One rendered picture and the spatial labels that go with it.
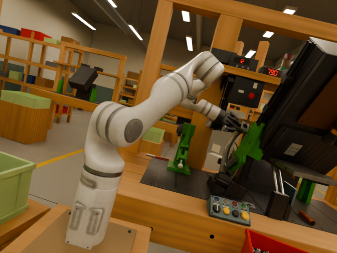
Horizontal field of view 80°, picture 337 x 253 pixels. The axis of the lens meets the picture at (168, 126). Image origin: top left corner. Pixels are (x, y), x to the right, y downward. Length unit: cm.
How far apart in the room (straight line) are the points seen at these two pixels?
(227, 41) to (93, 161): 111
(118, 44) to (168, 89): 1189
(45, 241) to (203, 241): 51
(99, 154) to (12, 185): 36
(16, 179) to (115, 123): 43
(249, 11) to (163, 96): 105
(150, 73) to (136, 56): 1057
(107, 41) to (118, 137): 1232
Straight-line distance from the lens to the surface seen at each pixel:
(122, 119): 42
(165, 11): 141
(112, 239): 59
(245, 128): 108
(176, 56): 1141
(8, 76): 735
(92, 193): 49
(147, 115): 47
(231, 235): 84
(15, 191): 79
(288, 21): 152
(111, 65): 1228
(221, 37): 137
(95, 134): 48
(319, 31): 159
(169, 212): 78
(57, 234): 59
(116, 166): 47
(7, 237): 81
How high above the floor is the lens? 126
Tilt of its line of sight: 6 degrees down
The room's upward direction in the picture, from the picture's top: 14 degrees clockwise
